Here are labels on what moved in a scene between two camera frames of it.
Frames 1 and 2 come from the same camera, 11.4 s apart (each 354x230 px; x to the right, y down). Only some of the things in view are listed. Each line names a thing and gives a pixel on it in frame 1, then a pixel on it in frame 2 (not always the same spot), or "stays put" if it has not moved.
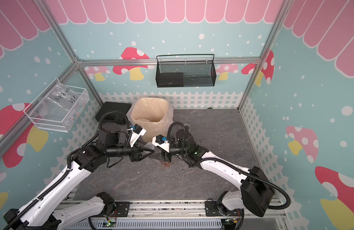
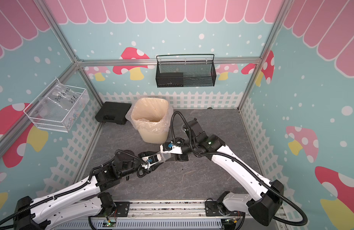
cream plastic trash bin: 152,114 stays put
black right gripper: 166,156 -> 181,157
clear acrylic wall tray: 58,111 stays put
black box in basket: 170,79 stays put
